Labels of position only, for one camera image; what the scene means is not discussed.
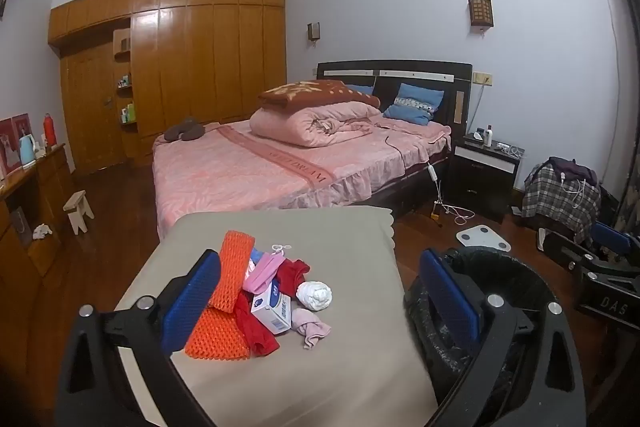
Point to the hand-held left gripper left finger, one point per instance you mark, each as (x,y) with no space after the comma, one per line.
(192,302)

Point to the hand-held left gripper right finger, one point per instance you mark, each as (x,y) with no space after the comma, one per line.
(445,292)

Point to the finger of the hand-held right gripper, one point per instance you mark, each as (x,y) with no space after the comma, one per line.
(612,238)
(560,249)

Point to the bin with black bag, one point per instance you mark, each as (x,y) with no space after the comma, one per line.
(500,267)

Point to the white and blue cardboard box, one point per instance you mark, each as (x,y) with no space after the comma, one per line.
(272,309)

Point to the red cloth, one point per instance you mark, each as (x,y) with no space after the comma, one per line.
(294,274)
(256,329)

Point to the plaid bag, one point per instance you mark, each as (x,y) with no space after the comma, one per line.
(555,202)

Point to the white bathroom scale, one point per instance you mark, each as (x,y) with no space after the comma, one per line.
(482,238)

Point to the blue plastic bag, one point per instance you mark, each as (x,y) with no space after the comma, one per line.
(254,254)

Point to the dark purple cloth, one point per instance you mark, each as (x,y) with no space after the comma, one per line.
(575,168)

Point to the pink face mask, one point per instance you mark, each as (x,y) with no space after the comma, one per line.
(265,269)

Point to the black and white nightstand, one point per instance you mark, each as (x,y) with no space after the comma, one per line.
(480,177)

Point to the white blanket controller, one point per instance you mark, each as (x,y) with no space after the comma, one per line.
(433,172)

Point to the small pink cloth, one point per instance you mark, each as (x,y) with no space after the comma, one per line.
(311,327)

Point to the white rolled cloth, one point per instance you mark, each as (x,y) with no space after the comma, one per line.
(314,296)

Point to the white bottle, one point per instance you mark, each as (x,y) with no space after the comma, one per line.
(488,136)

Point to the bed with pink sheet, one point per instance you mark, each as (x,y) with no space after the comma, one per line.
(240,167)

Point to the small white stool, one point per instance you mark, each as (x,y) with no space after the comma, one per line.
(79,209)

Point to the white crumpled cloth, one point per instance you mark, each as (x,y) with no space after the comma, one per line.
(42,231)

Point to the dark grey cushion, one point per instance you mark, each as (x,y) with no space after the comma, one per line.
(182,130)

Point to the wooden dresser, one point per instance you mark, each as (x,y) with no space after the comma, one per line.
(45,207)

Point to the large blue pillow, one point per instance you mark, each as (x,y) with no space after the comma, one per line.
(412,104)

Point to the folded pink quilt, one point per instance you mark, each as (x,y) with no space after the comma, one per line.
(300,124)

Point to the small blue pillow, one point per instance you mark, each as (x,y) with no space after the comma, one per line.
(359,90)

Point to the red thermos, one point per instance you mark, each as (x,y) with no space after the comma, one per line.
(49,132)

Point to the light blue kettle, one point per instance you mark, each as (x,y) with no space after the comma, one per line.
(27,149)

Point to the folded brown blanket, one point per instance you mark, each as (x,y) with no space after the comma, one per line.
(310,94)

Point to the red photo frames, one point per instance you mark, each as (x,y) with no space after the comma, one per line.
(12,142)

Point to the wooden wardrobe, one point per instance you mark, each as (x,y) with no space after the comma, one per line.
(200,57)

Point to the wall socket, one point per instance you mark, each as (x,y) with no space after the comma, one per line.
(483,79)

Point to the large wall lamp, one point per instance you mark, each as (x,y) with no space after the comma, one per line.
(481,12)

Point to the small wall lamp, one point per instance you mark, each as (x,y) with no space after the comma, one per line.
(313,31)

